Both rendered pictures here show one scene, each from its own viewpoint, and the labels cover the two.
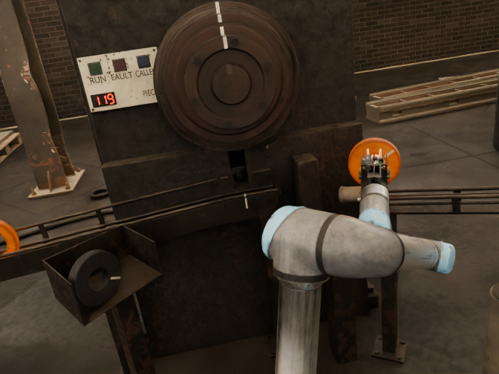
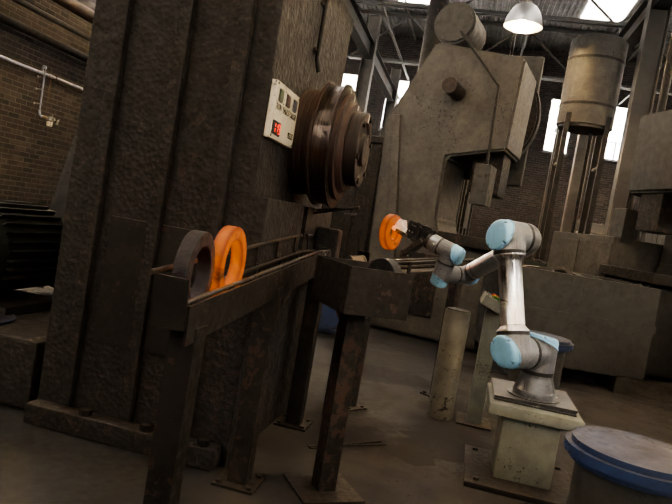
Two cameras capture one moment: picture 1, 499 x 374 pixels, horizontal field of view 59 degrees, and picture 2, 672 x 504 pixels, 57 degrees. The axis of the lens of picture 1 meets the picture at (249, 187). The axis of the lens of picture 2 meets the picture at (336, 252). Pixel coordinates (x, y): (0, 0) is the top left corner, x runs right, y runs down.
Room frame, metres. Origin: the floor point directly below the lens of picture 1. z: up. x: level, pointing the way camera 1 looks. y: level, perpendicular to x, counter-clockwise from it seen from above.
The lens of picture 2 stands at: (0.68, 2.30, 0.84)
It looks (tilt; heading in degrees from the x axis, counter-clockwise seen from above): 3 degrees down; 287
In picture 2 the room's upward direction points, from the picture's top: 10 degrees clockwise
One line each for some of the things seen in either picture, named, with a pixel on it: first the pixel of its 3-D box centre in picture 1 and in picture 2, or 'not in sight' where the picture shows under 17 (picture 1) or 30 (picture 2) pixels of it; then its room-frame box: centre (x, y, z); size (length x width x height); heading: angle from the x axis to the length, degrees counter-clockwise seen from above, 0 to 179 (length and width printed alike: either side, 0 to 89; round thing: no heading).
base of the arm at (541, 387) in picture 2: not in sight; (535, 382); (0.58, -0.12, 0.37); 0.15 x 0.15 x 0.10
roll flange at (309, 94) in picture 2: not in sight; (313, 143); (1.55, 0.03, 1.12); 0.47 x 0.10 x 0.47; 96
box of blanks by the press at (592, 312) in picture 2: not in sight; (555, 319); (0.44, -2.54, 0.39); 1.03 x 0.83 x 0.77; 21
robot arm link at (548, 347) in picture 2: not in sight; (539, 351); (0.59, -0.12, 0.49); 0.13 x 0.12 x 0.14; 48
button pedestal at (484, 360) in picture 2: not in sight; (484, 358); (0.80, -0.73, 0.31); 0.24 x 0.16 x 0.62; 96
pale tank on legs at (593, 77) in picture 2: not in sight; (574, 174); (0.23, -8.95, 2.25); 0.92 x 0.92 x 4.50
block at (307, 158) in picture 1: (306, 187); (324, 255); (1.50, -0.21, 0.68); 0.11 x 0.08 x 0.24; 6
